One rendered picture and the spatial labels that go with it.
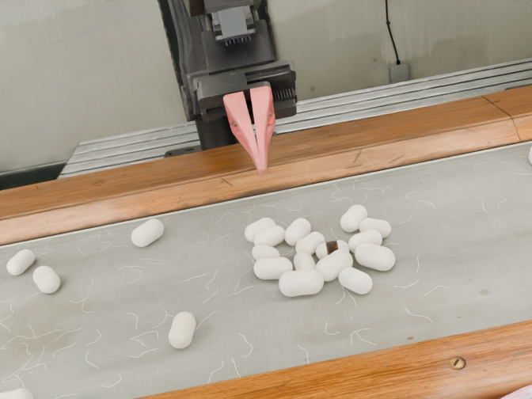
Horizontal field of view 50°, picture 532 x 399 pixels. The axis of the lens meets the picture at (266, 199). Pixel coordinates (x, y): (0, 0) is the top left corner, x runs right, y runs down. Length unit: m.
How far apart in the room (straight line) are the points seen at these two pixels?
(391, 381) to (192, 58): 0.63
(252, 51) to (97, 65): 2.08
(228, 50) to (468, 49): 2.24
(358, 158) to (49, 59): 2.12
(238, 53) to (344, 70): 2.06
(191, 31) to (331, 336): 0.56
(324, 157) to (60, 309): 0.33
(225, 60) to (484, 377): 0.36
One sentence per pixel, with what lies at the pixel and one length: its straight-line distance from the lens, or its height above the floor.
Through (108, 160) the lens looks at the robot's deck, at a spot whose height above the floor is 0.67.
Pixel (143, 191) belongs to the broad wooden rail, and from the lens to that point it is 0.69.
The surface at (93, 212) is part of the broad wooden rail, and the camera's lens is 0.70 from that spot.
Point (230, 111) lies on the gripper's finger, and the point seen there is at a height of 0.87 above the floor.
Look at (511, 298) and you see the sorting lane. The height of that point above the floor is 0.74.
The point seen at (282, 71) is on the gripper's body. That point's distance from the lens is 0.57.
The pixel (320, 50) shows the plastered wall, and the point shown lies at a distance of 2.58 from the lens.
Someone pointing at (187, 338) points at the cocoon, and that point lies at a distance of 0.46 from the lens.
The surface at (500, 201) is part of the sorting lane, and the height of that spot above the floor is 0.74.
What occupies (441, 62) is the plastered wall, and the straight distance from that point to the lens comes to 2.73.
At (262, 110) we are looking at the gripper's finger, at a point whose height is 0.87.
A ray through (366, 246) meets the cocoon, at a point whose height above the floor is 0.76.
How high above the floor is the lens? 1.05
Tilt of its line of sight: 28 degrees down
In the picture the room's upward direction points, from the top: 11 degrees counter-clockwise
